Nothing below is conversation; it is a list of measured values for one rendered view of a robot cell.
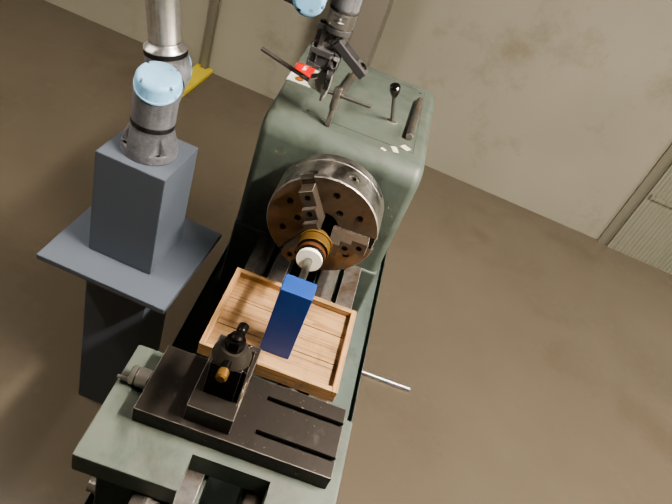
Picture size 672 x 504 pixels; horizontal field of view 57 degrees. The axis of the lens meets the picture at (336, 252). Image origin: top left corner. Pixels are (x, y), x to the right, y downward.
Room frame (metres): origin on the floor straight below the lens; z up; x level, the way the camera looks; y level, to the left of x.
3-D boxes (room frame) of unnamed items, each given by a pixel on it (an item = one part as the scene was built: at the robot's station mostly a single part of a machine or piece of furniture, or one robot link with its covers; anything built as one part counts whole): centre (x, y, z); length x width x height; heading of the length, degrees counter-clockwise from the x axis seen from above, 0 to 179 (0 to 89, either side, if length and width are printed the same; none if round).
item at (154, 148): (1.35, 0.58, 1.15); 0.15 x 0.15 x 0.10
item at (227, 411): (0.82, 0.11, 1.00); 0.20 x 0.10 x 0.05; 3
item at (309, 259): (1.15, 0.05, 1.08); 0.13 x 0.07 x 0.07; 3
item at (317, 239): (1.26, 0.06, 1.08); 0.09 x 0.09 x 0.09; 3
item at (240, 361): (0.79, 0.11, 1.14); 0.08 x 0.08 x 0.03
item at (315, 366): (1.12, 0.05, 0.89); 0.36 x 0.30 x 0.04; 93
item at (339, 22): (1.58, 0.22, 1.55); 0.08 x 0.08 x 0.05
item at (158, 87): (1.36, 0.58, 1.27); 0.13 x 0.12 x 0.14; 15
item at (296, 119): (1.81, 0.11, 1.06); 0.59 x 0.48 x 0.39; 3
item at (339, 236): (1.34, -0.03, 1.08); 0.12 x 0.11 x 0.05; 93
